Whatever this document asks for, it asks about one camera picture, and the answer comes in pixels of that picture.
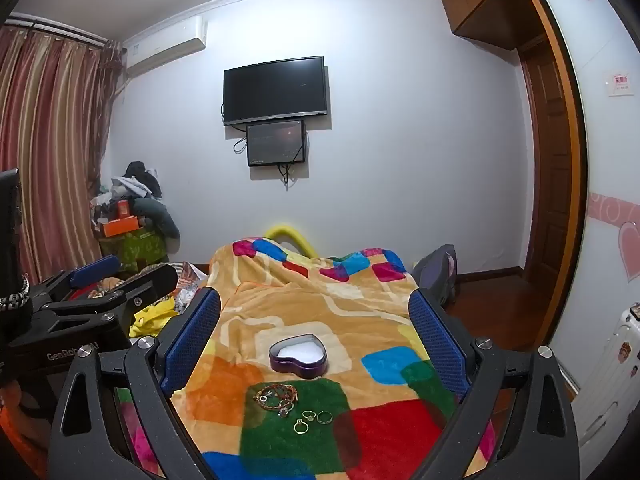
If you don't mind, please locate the green cardboard box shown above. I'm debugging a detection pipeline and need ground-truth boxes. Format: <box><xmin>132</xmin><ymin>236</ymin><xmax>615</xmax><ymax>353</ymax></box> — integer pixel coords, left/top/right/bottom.
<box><xmin>98</xmin><ymin>226</ymin><xmax>169</xmax><ymax>274</ymax></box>

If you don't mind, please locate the striped patterned fabric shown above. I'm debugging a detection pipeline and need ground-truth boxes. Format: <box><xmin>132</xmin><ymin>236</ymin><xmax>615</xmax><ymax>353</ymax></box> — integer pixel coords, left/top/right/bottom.
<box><xmin>171</xmin><ymin>261</ymin><xmax>209</xmax><ymax>312</ymax></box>

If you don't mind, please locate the red and white wall label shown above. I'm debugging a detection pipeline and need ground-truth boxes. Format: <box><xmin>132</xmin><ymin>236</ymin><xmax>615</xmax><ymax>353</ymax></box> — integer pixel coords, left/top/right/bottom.
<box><xmin>608</xmin><ymin>72</ymin><xmax>635</xmax><ymax>96</ymax></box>

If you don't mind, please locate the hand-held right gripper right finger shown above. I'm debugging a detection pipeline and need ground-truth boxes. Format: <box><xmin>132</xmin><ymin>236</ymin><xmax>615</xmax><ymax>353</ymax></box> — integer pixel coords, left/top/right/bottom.
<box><xmin>407</xmin><ymin>286</ymin><xmax>582</xmax><ymax>480</ymax></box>

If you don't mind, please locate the white wardrobe door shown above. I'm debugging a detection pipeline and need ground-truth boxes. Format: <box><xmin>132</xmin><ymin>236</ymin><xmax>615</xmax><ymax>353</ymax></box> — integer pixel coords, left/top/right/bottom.
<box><xmin>529</xmin><ymin>0</ymin><xmax>640</xmax><ymax>413</ymax></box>

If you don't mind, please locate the pile of clothes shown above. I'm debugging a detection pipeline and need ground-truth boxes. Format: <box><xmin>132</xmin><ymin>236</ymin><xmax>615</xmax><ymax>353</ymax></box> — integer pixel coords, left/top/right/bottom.
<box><xmin>91</xmin><ymin>160</ymin><xmax>181</xmax><ymax>253</ymax></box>

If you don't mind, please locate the striped red curtain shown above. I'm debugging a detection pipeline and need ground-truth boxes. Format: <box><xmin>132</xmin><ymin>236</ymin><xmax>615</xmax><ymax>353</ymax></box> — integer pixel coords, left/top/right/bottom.
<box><xmin>0</xmin><ymin>22</ymin><xmax>126</xmax><ymax>287</ymax></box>

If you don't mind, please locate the brown wooden door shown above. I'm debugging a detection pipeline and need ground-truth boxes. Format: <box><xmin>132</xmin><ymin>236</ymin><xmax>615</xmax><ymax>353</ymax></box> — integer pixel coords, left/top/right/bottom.
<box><xmin>516</xmin><ymin>34</ymin><xmax>574</xmax><ymax>288</ymax></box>

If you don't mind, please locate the orange box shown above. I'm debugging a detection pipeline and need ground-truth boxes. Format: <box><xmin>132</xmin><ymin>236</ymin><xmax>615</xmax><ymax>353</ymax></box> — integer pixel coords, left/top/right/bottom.
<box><xmin>100</xmin><ymin>215</ymin><xmax>140</xmax><ymax>237</ymax></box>

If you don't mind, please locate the small black wall monitor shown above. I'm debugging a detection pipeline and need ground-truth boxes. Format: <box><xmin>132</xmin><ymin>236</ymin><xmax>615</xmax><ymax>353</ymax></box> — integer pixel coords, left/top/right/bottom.
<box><xmin>245</xmin><ymin>119</ymin><xmax>307</xmax><ymax>167</ymax></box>

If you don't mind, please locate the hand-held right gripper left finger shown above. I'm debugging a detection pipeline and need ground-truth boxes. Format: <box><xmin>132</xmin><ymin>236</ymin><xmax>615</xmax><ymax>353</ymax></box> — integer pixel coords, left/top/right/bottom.
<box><xmin>47</xmin><ymin>286</ymin><xmax>222</xmax><ymax>480</ymax></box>

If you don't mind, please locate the purple heart-shaped tin box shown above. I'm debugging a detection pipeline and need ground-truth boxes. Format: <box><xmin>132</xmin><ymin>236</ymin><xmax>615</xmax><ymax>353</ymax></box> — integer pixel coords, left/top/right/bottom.
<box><xmin>268</xmin><ymin>333</ymin><xmax>329</xmax><ymax>376</ymax></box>

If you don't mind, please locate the black and white braided cable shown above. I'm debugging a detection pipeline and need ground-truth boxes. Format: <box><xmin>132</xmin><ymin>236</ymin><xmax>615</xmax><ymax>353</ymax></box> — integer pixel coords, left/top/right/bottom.
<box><xmin>0</xmin><ymin>272</ymin><xmax>32</xmax><ymax>312</ymax></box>

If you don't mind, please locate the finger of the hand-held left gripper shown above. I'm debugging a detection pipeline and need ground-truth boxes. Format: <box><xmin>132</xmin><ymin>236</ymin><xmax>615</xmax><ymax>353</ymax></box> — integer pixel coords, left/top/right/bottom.
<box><xmin>49</xmin><ymin>262</ymin><xmax>180</xmax><ymax>330</ymax></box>
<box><xmin>31</xmin><ymin>254</ymin><xmax>123</xmax><ymax>307</ymax></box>

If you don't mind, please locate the grey backpack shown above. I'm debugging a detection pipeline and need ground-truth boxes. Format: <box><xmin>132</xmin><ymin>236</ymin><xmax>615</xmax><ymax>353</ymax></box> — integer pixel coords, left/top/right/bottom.
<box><xmin>410</xmin><ymin>244</ymin><xmax>459</xmax><ymax>307</ymax></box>

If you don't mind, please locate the black wall television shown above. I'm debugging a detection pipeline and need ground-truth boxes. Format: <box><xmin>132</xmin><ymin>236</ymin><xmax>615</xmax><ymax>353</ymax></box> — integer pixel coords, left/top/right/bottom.
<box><xmin>222</xmin><ymin>56</ymin><xmax>329</xmax><ymax>127</ymax></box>

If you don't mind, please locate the white air conditioner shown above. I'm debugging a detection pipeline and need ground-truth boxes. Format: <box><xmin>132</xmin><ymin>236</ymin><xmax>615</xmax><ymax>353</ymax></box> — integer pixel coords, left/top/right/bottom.
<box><xmin>123</xmin><ymin>16</ymin><xmax>209</xmax><ymax>74</ymax></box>

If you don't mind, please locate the red woven bracelet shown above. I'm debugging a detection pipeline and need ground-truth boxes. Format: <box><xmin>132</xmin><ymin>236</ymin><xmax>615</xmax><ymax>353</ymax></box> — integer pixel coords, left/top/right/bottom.
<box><xmin>254</xmin><ymin>383</ymin><xmax>301</xmax><ymax>413</ymax></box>

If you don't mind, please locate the yellow cloth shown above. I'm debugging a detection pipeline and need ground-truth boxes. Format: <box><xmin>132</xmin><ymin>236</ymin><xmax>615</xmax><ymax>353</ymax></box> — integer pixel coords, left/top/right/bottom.
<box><xmin>128</xmin><ymin>296</ymin><xmax>177</xmax><ymax>339</ymax></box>

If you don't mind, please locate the colourful patchwork fleece blanket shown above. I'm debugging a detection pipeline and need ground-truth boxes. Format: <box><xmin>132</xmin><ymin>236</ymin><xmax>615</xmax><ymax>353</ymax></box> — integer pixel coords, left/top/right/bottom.
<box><xmin>169</xmin><ymin>237</ymin><xmax>501</xmax><ymax>480</ymax></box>

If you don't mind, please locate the brown wooden overhead cabinet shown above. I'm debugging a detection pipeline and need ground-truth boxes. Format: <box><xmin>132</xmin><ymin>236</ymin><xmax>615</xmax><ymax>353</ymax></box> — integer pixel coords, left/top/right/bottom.
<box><xmin>438</xmin><ymin>0</ymin><xmax>551</xmax><ymax>52</ymax></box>

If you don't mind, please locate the white suitcase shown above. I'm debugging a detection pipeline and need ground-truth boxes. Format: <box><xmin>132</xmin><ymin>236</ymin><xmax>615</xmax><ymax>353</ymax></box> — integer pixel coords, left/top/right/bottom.
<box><xmin>569</xmin><ymin>302</ymin><xmax>640</xmax><ymax>457</ymax></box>

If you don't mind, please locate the yellow foam tube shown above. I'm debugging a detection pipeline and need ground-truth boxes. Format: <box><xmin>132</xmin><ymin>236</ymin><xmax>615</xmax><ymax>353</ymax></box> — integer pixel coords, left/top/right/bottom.
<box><xmin>263</xmin><ymin>224</ymin><xmax>319</xmax><ymax>257</ymax></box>

